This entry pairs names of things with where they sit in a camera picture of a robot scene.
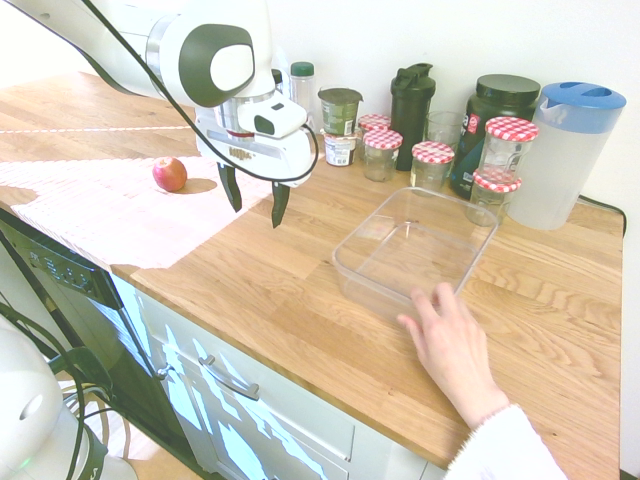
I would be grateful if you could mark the large pitcher light blue lid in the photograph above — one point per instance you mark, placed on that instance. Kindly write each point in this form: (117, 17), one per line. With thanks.
(565, 160)

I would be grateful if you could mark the bare human hand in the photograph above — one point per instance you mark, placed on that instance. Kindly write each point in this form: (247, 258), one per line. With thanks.
(452, 345)

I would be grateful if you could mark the clear bottle green cap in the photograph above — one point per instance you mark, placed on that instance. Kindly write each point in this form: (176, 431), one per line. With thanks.
(302, 85)

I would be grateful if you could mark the black dishwasher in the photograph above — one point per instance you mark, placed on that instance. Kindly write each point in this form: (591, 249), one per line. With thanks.
(75, 300)

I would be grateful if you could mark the white sleeved forearm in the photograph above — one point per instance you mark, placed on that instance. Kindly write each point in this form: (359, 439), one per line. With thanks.
(505, 450)

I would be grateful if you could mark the clear drinking glass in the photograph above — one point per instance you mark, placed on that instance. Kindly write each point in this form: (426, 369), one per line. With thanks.
(444, 127)

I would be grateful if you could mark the clear plastic container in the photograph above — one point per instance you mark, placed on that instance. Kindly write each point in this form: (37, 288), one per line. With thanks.
(450, 215)

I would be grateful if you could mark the black shaker bottle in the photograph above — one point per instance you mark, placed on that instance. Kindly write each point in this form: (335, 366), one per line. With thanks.
(410, 110)

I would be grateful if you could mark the small jar red gingham lid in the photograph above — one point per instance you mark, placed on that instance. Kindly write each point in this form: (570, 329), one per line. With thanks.
(381, 155)
(431, 167)
(374, 121)
(492, 200)

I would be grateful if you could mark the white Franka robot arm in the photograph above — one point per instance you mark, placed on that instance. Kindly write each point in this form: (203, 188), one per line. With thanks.
(125, 45)

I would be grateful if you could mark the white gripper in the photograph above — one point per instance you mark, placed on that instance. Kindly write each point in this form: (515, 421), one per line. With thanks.
(270, 160)

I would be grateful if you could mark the silver cabinet knob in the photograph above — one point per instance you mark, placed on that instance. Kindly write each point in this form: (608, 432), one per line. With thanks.
(164, 372)

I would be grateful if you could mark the red apple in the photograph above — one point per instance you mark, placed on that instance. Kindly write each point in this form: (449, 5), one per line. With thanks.
(170, 174)

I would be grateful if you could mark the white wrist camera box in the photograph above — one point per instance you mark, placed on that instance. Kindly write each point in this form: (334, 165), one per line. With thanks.
(280, 117)

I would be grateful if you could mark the white cabinet drawer front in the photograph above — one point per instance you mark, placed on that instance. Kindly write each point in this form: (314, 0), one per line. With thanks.
(300, 415)

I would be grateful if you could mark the white yogurt cup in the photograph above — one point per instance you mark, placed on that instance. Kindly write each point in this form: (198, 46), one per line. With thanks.
(340, 150)

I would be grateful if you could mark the tall jar red gingham lid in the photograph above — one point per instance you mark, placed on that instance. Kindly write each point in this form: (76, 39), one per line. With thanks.
(510, 145)

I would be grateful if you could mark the black protein powder tub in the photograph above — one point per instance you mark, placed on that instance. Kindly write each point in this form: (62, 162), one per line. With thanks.
(505, 100)

